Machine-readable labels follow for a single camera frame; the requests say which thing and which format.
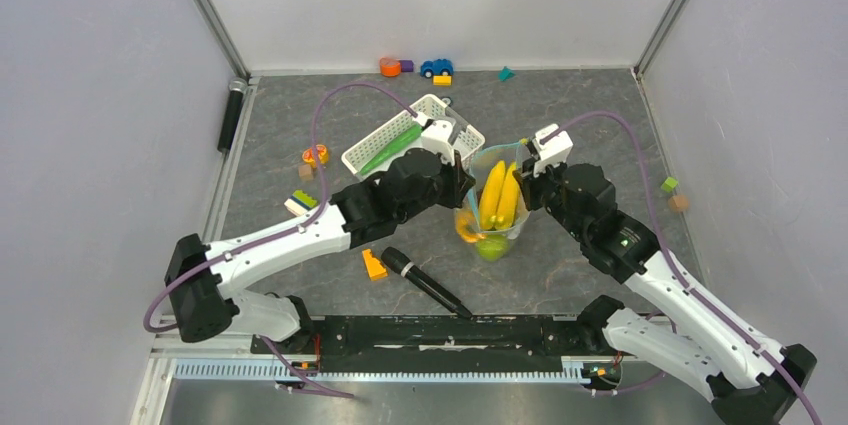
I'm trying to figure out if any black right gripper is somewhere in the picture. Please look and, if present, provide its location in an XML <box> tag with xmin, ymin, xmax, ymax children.
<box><xmin>511</xmin><ymin>152</ymin><xmax>588</xmax><ymax>242</ymax></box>

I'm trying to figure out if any orange toy bell pepper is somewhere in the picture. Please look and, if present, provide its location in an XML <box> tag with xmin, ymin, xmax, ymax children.
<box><xmin>455</xmin><ymin>209</ymin><xmax>483</xmax><ymax>244</ymax></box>

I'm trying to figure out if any yellow toy banana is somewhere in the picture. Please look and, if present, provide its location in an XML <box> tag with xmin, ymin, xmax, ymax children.
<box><xmin>479</xmin><ymin>160</ymin><xmax>520</xmax><ymax>231</ymax></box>

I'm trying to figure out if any clear zip top bag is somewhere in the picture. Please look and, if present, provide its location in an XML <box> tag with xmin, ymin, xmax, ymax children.
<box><xmin>454</xmin><ymin>139</ymin><xmax>529</xmax><ymax>262</ymax></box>

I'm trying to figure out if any green toy cucumber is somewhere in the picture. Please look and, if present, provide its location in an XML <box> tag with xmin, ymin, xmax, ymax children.
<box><xmin>359</xmin><ymin>125</ymin><xmax>422</xmax><ymax>177</ymax></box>

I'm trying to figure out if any green toy pear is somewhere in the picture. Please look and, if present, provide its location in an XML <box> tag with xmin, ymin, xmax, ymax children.
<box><xmin>475</xmin><ymin>235</ymin><xmax>511</xmax><ymax>262</ymax></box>

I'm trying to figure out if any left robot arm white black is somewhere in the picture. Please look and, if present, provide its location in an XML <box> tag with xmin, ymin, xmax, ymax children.
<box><xmin>165</xmin><ymin>148</ymin><xmax>475</xmax><ymax>353</ymax></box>

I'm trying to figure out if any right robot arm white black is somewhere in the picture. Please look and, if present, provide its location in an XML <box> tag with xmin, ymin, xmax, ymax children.
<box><xmin>514</xmin><ymin>164</ymin><xmax>821</xmax><ymax>424</ymax></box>

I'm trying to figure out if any white plastic basket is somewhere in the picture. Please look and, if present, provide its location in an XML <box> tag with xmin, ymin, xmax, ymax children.
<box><xmin>341</xmin><ymin>94</ymin><xmax>485</xmax><ymax>180</ymax></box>

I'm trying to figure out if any lime green cube block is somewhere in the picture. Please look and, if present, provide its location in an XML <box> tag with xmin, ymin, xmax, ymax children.
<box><xmin>660</xmin><ymin>176</ymin><xmax>679</xmax><ymax>194</ymax></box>

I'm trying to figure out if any black microphone on table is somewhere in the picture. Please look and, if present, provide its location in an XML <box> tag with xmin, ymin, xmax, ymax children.
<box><xmin>380</xmin><ymin>247</ymin><xmax>473</xmax><ymax>320</ymax></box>

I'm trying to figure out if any yellow lego brick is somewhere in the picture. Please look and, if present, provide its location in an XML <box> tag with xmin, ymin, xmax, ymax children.
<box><xmin>432</xmin><ymin>75</ymin><xmax>452</xmax><ymax>87</ymax></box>

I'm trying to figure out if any tan wooden cube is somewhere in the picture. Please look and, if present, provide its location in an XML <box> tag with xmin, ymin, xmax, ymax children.
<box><xmin>668</xmin><ymin>194</ymin><xmax>690</xmax><ymax>213</ymax></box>

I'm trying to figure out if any blue toy car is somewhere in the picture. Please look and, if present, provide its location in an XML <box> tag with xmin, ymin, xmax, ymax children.
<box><xmin>419</xmin><ymin>58</ymin><xmax>454</xmax><ymax>79</ymax></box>

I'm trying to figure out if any teal triangular block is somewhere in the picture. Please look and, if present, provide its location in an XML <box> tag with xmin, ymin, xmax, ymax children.
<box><xmin>498</xmin><ymin>66</ymin><xmax>515</xmax><ymax>82</ymax></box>

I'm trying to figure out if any orange wedge block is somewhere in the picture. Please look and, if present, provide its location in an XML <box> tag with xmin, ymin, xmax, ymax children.
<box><xmin>362</xmin><ymin>249</ymin><xmax>389</xmax><ymax>281</ymax></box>

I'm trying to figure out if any purple small block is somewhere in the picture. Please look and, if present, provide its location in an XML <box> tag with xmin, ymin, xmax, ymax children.
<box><xmin>399</xmin><ymin>59</ymin><xmax>415</xmax><ymax>73</ymax></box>

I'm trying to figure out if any orange tape roll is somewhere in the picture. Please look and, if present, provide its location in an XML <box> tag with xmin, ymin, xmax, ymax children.
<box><xmin>378</xmin><ymin>57</ymin><xmax>403</xmax><ymax>78</ymax></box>

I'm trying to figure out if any orange red round toy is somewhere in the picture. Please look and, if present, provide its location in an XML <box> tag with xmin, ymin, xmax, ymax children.
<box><xmin>301</xmin><ymin>144</ymin><xmax>330</xmax><ymax>169</ymax></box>

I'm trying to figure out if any small brown wooden block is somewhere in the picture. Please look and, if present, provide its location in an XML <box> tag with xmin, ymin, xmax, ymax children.
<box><xmin>298</xmin><ymin>163</ymin><xmax>315</xmax><ymax>182</ymax></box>

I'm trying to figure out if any green white lego stack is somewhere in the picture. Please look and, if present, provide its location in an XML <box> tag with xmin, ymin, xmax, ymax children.
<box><xmin>284</xmin><ymin>189</ymin><xmax>319</xmax><ymax>217</ymax></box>

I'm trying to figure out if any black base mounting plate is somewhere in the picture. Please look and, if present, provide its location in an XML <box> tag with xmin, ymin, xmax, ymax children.
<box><xmin>277</xmin><ymin>315</ymin><xmax>617</xmax><ymax>373</ymax></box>

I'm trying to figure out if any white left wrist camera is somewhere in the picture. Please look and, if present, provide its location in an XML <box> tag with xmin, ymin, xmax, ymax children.
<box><xmin>420</xmin><ymin>117</ymin><xmax>456</xmax><ymax>166</ymax></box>

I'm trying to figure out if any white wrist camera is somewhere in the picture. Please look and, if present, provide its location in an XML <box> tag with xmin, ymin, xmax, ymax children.
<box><xmin>528</xmin><ymin>123</ymin><xmax>573</xmax><ymax>176</ymax></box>
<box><xmin>420</xmin><ymin>117</ymin><xmax>456</xmax><ymax>166</ymax></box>

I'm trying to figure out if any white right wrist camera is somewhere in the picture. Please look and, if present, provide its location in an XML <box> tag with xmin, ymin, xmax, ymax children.
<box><xmin>528</xmin><ymin>123</ymin><xmax>573</xmax><ymax>176</ymax></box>

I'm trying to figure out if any black microphone on rail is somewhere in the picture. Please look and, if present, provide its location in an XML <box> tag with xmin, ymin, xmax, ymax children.
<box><xmin>217</xmin><ymin>78</ymin><xmax>248</xmax><ymax>154</ymax></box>

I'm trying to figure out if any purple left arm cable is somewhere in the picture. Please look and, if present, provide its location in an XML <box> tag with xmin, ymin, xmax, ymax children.
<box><xmin>142</xmin><ymin>81</ymin><xmax>420</xmax><ymax>401</ymax></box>

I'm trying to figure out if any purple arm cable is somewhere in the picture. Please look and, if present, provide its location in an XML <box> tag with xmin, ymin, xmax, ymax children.
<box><xmin>142</xmin><ymin>81</ymin><xmax>420</xmax><ymax>401</ymax></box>
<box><xmin>539</xmin><ymin>110</ymin><xmax>824</xmax><ymax>425</ymax></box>

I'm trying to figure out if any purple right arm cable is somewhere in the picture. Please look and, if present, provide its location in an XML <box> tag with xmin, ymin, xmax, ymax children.
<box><xmin>539</xmin><ymin>110</ymin><xmax>824</xmax><ymax>425</ymax></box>

